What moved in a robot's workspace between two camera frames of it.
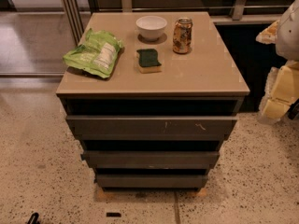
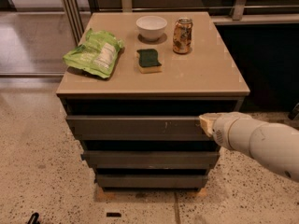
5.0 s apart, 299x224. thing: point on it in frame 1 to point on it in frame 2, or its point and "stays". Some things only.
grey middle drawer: [149, 160] stays
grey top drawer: [151, 127] stays
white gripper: [289, 36] to [222, 129]
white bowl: [151, 27] stays
